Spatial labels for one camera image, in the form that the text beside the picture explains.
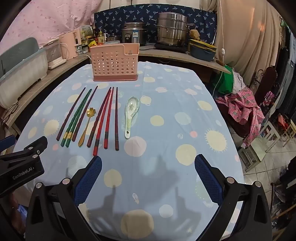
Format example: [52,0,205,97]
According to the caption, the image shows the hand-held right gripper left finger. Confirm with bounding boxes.
[24,156,102,241]

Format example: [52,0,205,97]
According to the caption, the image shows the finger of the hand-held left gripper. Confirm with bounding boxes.
[0,136,48,166]
[0,135,15,153]

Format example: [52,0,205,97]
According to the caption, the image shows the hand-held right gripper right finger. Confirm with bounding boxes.
[194,154,271,241]

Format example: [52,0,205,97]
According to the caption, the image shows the dark maroon chopstick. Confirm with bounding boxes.
[72,86,99,142]
[56,87,86,141]

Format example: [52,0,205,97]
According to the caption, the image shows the green chopstick gold band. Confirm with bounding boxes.
[66,90,93,148]
[60,89,92,147]

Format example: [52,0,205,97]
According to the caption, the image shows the red chopstick black bands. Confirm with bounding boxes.
[104,89,114,149]
[93,87,115,156]

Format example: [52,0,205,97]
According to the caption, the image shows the brown red chopstick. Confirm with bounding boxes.
[87,87,112,148]
[115,87,120,151]

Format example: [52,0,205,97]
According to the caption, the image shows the white floral ceramic spoon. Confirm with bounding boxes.
[125,96,140,139]

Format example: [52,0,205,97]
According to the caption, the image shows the pink perforated utensil holder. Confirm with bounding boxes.
[90,43,140,81]

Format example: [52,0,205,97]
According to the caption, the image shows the white stool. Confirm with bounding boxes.
[238,122,280,172]

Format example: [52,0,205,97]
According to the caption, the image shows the curved wooden counter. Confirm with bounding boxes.
[3,44,232,137]

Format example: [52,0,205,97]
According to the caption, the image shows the gold flower spoon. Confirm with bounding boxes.
[78,107,97,147]

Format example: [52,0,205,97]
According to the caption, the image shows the white bin teal lid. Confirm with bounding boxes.
[0,37,48,109]

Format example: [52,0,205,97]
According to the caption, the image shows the pink floral cloth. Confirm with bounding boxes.
[216,89,265,146]

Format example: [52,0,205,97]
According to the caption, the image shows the blue polka dot tablecloth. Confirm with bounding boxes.
[14,61,245,241]

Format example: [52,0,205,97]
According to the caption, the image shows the white box appliance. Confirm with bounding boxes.
[44,39,67,70]

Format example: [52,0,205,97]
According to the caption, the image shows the green cloth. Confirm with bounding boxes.
[214,65,235,94]

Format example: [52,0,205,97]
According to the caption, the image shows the pink countertop appliance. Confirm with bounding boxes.
[59,29,81,59]

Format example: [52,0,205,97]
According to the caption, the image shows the dark wooden chair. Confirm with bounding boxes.
[216,67,278,139]

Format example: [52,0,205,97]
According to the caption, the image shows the dark sauce bottle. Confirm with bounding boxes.
[81,32,89,53]

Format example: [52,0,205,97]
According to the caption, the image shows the blue bowl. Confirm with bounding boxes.
[190,44,216,62]

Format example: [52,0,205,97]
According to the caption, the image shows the pink dotted sheet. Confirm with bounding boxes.
[5,0,111,47]

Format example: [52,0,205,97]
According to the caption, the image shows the hanging dark clothes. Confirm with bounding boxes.
[277,19,296,116]

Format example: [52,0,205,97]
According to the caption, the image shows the yellow rim dish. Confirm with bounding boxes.
[190,39,218,49]

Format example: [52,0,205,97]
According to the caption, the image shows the black induction cooker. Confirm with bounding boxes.
[154,43,188,53]

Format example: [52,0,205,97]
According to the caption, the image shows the beige curtain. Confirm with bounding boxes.
[200,0,286,79]

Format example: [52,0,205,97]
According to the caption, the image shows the steel rice cooker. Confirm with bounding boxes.
[121,22,147,46]

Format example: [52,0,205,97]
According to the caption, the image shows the large steel steamer pot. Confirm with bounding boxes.
[155,12,196,47]

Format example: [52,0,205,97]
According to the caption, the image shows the blue leaf print cloth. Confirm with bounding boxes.
[94,3,218,44]

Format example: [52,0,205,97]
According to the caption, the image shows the white power cord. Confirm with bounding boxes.
[69,54,92,61]

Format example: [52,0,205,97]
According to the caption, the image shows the white cable with switch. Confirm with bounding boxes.
[218,0,226,63]

